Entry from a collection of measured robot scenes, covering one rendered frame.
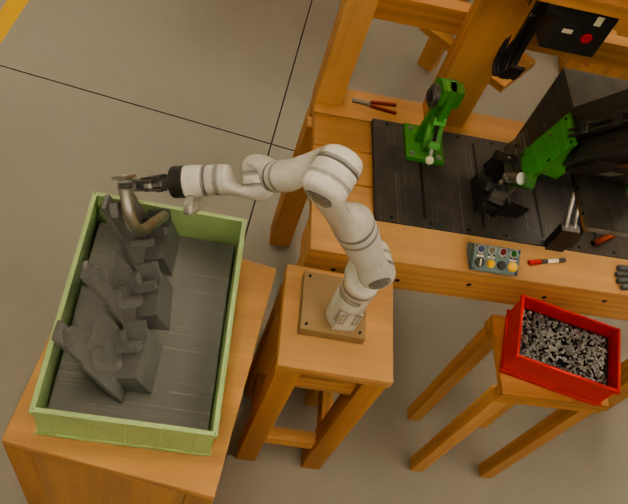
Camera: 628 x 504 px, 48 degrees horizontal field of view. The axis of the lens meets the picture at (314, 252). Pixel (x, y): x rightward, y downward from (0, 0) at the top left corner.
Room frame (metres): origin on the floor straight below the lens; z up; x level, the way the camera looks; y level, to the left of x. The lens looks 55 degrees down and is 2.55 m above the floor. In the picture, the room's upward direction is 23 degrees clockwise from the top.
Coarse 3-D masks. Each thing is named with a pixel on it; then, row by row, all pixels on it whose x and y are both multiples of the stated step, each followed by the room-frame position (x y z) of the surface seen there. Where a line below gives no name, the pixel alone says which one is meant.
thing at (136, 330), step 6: (126, 324) 0.72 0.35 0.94; (132, 324) 0.73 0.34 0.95; (138, 324) 0.73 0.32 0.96; (144, 324) 0.73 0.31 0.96; (126, 330) 0.71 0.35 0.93; (132, 330) 0.72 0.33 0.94; (138, 330) 0.72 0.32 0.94; (144, 330) 0.72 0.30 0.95; (132, 336) 0.71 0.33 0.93; (138, 336) 0.71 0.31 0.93; (144, 336) 0.71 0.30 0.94
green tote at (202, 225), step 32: (96, 192) 1.03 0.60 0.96; (96, 224) 1.01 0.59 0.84; (192, 224) 1.09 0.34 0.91; (224, 224) 1.12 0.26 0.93; (64, 320) 0.69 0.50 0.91; (224, 320) 0.91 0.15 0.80; (224, 352) 0.75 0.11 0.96; (224, 384) 0.67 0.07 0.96; (64, 416) 0.46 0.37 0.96; (96, 416) 0.49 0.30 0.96; (160, 448) 0.52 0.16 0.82; (192, 448) 0.54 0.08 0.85
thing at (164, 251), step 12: (132, 192) 1.02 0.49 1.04; (108, 204) 0.90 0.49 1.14; (120, 204) 0.91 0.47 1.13; (108, 216) 0.88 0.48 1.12; (120, 216) 0.89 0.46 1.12; (144, 216) 1.02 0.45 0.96; (120, 228) 0.90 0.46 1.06; (168, 228) 1.04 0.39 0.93; (120, 240) 0.88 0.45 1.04; (156, 240) 0.99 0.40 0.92; (168, 240) 1.01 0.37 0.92; (132, 252) 0.90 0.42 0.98; (144, 252) 0.95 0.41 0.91; (156, 252) 0.96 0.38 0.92; (168, 252) 0.98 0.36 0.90; (168, 264) 0.95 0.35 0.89
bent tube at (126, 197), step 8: (112, 176) 0.93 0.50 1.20; (120, 176) 0.93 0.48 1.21; (128, 176) 0.94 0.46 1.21; (120, 192) 0.92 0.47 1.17; (128, 192) 0.93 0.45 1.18; (120, 200) 0.91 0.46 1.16; (128, 200) 0.91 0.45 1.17; (128, 208) 0.90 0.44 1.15; (128, 216) 0.89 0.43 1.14; (136, 216) 0.91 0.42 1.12; (160, 216) 1.02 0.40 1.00; (168, 216) 1.05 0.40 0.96; (128, 224) 0.88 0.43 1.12; (136, 224) 0.89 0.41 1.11; (144, 224) 0.94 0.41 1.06; (152, 224) 0.96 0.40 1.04; (160, 224) 0.99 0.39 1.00; (136, 232) 0.89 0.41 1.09; (144, 232) 0.91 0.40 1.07
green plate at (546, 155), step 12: (564, 120) 1.69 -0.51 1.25; (552, 132) 1.68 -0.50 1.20; (564, 132) 1.65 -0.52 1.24; (540, 144) 1.67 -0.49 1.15; (552, 144) 1.64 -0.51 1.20; (564, 144) 1.62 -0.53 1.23; (576, 144) 1.60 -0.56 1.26; (528, 156) 1.66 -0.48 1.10; (540, 156) 1.63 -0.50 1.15; (552, 156) 1.60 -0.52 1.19; (564, 156) 1.61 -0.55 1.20; (528, 168) 1.62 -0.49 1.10; (540, 168) 1.59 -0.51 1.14; (552, 168) 1.61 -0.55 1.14; (564, 168) 1.62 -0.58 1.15
